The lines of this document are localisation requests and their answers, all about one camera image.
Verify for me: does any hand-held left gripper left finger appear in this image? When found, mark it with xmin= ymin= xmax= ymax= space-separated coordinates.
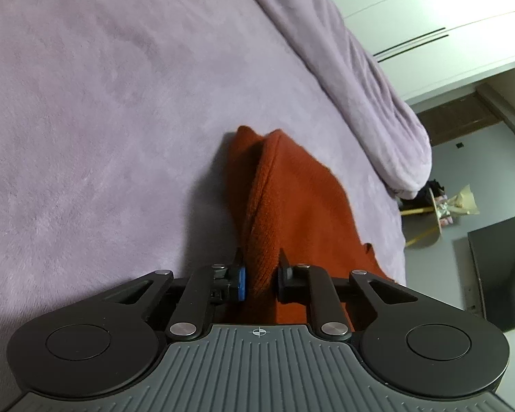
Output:
xmin=99 ymin=247 xmax=246 ymax=341

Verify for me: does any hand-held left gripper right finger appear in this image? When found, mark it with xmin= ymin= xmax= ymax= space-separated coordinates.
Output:
xmin=277 ymin=249 xmax=419 ymax=341

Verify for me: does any rust red button cardigan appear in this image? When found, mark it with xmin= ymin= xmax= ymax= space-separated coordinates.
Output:
xmin=223 ymin=125 xmax=399 ymax=327

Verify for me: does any yellow side table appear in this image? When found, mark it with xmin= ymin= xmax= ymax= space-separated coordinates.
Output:
xmin=400 ymin=188 xmax=446 ymax=250

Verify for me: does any wrapped flower bouquet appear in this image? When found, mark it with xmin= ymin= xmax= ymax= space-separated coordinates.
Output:
xmin=435 ymin=184 xmax=482 ymax=227

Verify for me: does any purple duvet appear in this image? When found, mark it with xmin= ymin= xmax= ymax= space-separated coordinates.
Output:
xmin=234 ymin=0 xmax=433 ymax=200

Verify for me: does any purple fleece bed sheet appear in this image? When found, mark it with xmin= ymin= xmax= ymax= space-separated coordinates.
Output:
xmin=0 ymin=0 xmax=408 ymax=400

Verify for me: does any black television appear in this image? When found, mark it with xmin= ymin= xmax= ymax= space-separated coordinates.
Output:
xmin=468 ymin=217 xmax=515 ymax=332

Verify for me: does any white wardrobe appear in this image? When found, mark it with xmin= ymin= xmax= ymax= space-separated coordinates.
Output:
xmin=307 ymin=0 xmax=515 ymax=106

